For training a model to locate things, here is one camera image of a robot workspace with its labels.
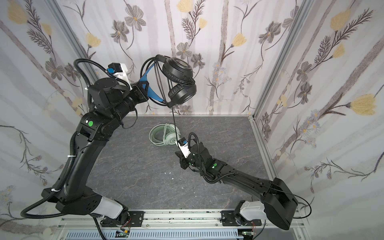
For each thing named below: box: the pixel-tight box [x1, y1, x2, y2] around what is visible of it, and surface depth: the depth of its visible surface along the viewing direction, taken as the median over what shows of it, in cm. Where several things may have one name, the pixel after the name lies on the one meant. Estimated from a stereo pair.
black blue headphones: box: [140, 54, 197, 108], surface depth 47 cm
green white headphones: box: [149, 123, 181, 146], surface depth 103 cm
